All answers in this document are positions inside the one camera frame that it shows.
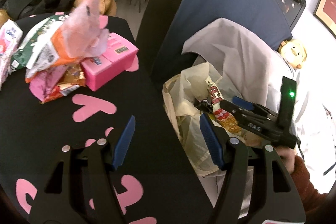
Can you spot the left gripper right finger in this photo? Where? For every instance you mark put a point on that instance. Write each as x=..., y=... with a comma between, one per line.
x=257, y=187

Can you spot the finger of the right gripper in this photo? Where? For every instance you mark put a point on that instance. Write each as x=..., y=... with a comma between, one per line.
x=253, y=107
x=243, y=116

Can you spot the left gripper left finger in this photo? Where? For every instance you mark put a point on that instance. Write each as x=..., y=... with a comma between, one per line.
x=78, y=188

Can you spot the yellow plastic trash bag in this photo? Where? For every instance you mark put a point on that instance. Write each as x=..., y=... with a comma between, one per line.
x=179, y=95

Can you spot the red gold snack wrapper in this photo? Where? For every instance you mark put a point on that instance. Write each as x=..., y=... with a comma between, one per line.
x=72, y=79

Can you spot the orange snack bag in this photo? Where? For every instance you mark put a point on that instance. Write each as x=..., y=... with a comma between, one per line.
x=48, y=52

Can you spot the green white snack bag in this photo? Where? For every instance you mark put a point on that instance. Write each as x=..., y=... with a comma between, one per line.
x=21, y=56

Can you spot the pink tissue packet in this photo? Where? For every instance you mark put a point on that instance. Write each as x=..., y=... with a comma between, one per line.
x=10, y=38

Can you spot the pink snack wrapper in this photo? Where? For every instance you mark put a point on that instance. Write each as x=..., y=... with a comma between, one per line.
x=42, y=84

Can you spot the red sleeve forearm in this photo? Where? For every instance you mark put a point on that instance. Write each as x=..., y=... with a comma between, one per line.
x=310, y=197

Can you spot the right hand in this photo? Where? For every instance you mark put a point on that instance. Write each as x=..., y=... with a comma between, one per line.
x=287, y=156

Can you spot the beige sofa cover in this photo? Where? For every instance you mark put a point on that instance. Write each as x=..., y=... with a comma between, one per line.
x=241, y=56

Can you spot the yellow duck plush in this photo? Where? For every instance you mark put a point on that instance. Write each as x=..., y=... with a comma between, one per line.
x=293, y=52

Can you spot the black Hello Kitty tablecloth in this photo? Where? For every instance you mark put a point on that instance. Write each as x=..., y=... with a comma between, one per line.
x=155, y=184

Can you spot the pink tissue box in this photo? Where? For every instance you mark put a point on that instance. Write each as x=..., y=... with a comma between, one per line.
x=118, y=57

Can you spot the framed wall picture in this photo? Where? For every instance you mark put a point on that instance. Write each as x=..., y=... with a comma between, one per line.
x=325, y=12

